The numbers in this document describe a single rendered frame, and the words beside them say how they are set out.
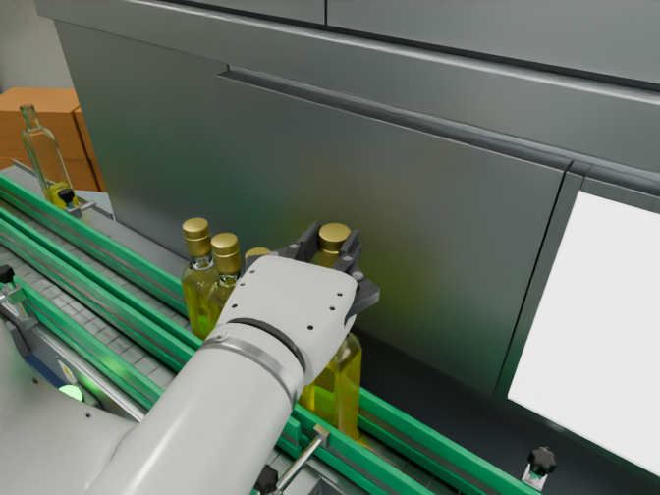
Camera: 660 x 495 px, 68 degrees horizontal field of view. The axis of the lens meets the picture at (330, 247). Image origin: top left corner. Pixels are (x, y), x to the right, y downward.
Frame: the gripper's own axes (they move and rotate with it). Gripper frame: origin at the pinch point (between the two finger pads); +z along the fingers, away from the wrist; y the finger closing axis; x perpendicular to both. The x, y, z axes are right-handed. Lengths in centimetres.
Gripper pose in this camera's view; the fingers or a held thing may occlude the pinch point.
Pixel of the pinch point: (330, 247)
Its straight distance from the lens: 50.0
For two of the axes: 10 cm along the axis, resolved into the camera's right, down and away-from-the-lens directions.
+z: 3.6, -5.6, 7.5
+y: 9.3, 2.1, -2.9
